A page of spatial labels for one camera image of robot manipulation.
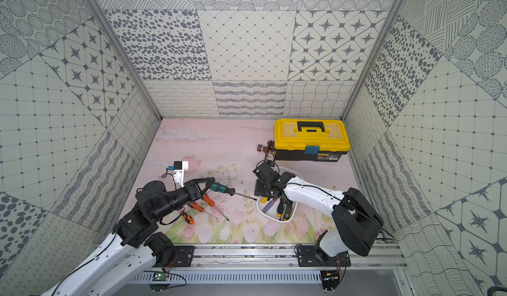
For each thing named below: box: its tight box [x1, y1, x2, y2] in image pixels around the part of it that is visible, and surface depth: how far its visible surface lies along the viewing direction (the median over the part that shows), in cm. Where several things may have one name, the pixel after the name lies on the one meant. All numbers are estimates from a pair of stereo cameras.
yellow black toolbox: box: [273, 118, 351, 162], surface depth 93 cm
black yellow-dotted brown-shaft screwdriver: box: [283, 198, 294, 222], surface depth 85 cm
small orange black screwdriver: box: [179, 210, 195, 226], surface depth 83 cm
